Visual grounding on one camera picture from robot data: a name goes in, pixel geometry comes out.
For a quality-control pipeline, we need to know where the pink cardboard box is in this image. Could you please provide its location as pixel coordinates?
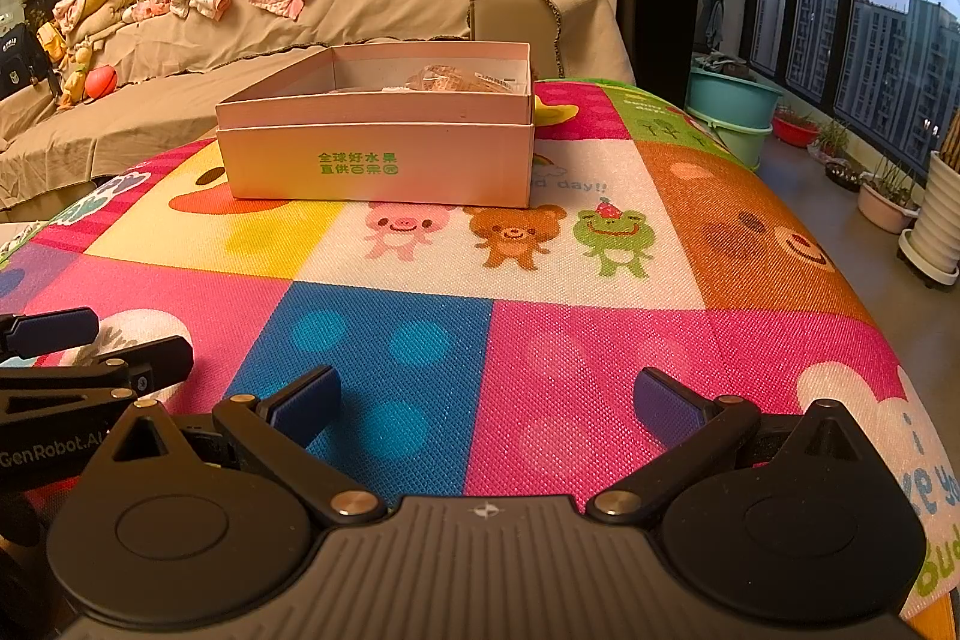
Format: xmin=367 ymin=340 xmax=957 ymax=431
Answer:
xmin=216 ymin=41 xmax=537 ymax=209

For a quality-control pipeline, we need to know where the small dark plant pot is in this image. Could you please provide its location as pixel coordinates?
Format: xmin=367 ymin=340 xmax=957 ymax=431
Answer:
xmin=825 ymin=158 xmax=863 ymax=193

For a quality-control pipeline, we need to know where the beige sofa cover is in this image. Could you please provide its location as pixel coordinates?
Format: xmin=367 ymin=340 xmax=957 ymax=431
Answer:
xmin=0 ymin=0 xmax=637 ymax=214

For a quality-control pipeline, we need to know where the white ribbed plant pot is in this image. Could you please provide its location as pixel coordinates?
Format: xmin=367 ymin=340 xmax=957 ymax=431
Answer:
xmin=910 ymin=151 xmax=960 ymax=270

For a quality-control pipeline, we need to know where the cream floral quilt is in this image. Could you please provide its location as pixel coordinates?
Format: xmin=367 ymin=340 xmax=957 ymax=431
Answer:
xmin=52 ymin=0 xmax=143 ymax=41

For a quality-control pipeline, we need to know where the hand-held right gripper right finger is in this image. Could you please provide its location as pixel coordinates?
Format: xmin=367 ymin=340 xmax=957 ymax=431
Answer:
xmin=589 ymin=368 xmax=871 ymax=525

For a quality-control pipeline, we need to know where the red plastic basin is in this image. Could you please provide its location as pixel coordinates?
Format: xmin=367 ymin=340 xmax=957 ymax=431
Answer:
xmin=772 ymin=111 xmax=822 ymax=148

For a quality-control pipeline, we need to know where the white wheeled pot tray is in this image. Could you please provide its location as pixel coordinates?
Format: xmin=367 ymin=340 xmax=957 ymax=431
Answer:
xmin=898 ymin=231 xmax=960 ymax=290

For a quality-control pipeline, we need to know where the clear bread packet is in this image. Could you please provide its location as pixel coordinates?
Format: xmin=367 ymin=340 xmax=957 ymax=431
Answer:
xmin=382 ymin=61 xmax=526 ymax=95

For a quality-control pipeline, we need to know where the small potted plant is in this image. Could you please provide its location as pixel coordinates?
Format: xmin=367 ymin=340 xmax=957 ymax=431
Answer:
xmin=810 ymin=119 xmax=852 ymax=161

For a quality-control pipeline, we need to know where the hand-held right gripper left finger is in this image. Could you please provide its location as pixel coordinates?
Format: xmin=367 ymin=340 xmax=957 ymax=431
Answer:
xmin=111 ymin=366 xmax=387 ymax=527

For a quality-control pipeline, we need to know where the yellow plush toy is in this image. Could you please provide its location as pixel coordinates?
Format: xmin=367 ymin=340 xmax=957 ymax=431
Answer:
xmin=37 ymin=21 xmax=95 ymax=109

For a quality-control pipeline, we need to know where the teal plastic basin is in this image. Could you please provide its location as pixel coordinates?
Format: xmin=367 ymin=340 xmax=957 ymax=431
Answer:
xmin=686 ymin=66 xmax=782 ymax=130

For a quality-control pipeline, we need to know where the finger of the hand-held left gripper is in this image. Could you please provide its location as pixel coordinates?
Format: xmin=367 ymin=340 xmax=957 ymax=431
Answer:
xmin=0 ymin=308 xmax=101 ymax=360
xmin=0 ymin=335 xmax=194 ymax=427

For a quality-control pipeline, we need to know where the pink plant pot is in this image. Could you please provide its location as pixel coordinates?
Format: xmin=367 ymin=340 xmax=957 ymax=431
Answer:
xmin=859 ymin=160 xmax=922 ymax=234

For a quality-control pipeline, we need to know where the beige sofa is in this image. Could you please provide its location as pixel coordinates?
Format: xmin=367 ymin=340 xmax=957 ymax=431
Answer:
xmin=0 ymin=0 xmax=637 ymax=221

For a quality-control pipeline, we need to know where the black window frame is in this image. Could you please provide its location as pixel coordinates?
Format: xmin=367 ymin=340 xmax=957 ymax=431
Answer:
xmin=746 ymin=0 xmax=960 ymax=176

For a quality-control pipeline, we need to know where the black bag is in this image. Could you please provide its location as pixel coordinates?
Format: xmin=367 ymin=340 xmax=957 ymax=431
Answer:
xmin=0 ymin=21 xmax=57 ymax=101

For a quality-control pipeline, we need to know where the light green plastic basin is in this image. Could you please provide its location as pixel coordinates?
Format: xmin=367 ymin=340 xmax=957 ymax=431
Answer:
xmin=694 ymin=111 xmax=773 ymax=172

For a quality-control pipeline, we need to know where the colourful cartoon play mat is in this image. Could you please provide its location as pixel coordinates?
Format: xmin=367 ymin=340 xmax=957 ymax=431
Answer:
xmin=0 ymin=77 xmax=960 ymax=640

